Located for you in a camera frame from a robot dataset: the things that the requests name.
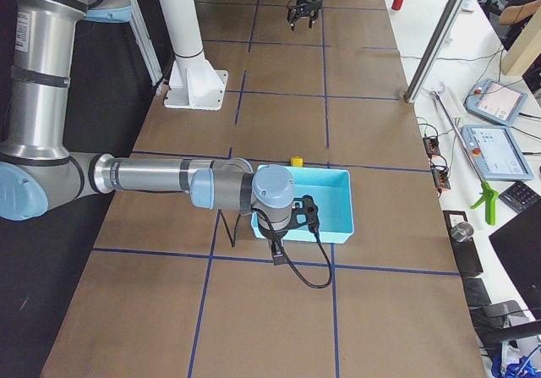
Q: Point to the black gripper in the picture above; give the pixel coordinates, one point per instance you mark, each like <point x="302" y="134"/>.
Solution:
<point x="271" y="235"/>
<point x="303" y="2"/>

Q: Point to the lower orange black connector box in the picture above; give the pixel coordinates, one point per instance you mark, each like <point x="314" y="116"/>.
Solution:
<point x="440" y="176"/>

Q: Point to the upper teach pendant tablet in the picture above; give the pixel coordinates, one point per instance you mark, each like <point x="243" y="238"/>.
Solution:
<point x="495" y="102"/>

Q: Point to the black flat block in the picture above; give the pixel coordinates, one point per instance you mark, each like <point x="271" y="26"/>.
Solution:
<point x="465" y="253"/>

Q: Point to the aluminium frame post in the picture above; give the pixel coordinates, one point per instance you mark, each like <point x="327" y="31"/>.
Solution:
<point x="441" y="31"/>

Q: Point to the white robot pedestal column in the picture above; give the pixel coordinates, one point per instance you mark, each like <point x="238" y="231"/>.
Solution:
<point x="194" y="83"/>

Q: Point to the lower teach pendant tablet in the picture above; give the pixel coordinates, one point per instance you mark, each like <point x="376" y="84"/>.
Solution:
<point x="495" y="153"/>

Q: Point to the black calculator keypad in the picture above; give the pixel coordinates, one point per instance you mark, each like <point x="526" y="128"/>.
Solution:
<point x="519" y="197"/>

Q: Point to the yellow beetle toy car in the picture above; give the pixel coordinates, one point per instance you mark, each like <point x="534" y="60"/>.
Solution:
<point x="296" y="161"/>

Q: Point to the upper orange black connector box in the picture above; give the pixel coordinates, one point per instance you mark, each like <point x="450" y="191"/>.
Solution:
<point x="431" y="145"/>

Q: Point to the green handled reacher tool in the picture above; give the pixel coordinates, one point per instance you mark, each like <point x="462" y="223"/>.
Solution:
<point x="489" y="196"/>

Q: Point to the seated person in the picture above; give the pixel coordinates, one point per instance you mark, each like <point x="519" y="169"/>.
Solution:
<point x="516" y="14"/>

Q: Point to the teach pendant tablet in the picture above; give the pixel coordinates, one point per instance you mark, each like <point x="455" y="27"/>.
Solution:
<point x="495" y="102"/>
<point x="495" y="153"/>

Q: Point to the orange black connector box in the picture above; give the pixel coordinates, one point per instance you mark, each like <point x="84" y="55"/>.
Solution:
<point x="431" y="145"/>
<point x="440" y="176"/>

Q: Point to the silver metal cylinder weight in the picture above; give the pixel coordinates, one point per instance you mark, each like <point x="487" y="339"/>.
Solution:
<point x="461" y="232"/>

